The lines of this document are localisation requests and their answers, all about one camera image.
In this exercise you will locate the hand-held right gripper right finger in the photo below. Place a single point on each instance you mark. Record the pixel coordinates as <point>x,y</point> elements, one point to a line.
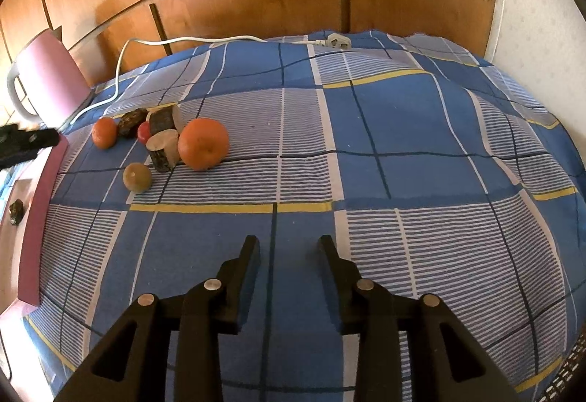
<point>336,287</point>

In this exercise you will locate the tan round biscuit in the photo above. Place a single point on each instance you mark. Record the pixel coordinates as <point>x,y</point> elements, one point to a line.
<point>164,120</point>

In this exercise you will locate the small red fruit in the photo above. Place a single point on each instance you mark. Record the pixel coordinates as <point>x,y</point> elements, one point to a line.
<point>143,133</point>

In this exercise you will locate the large orange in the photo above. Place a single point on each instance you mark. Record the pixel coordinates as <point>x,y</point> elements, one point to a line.
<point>203,145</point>

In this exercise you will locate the dark wrinkled fruit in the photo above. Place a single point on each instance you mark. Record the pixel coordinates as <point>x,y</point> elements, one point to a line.
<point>16,212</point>

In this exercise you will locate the small orange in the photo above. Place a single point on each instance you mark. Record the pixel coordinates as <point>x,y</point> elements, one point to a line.
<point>105,133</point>

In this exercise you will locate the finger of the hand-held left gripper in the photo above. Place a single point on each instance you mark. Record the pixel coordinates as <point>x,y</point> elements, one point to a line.
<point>27,140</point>

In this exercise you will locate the tan round fruit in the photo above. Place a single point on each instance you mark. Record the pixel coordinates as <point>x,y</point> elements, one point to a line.
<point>137,177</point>

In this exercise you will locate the pink electric kettle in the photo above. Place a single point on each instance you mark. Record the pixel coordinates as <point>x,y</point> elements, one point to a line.
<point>50,77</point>

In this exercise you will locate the pink box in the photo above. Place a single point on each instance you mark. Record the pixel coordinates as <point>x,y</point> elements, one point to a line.
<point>41,219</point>

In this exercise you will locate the blue plaid bedsheet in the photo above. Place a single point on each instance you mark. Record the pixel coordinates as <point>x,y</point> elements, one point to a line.
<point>412,132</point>

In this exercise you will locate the dark brown round cookie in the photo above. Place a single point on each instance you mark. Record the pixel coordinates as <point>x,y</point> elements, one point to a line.
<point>132,122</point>

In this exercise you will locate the tan cylinder biscuit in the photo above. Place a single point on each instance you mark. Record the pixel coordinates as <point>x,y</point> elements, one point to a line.
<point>162,148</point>

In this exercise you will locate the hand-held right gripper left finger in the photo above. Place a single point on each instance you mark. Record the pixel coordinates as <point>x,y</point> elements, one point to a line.
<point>242,283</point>

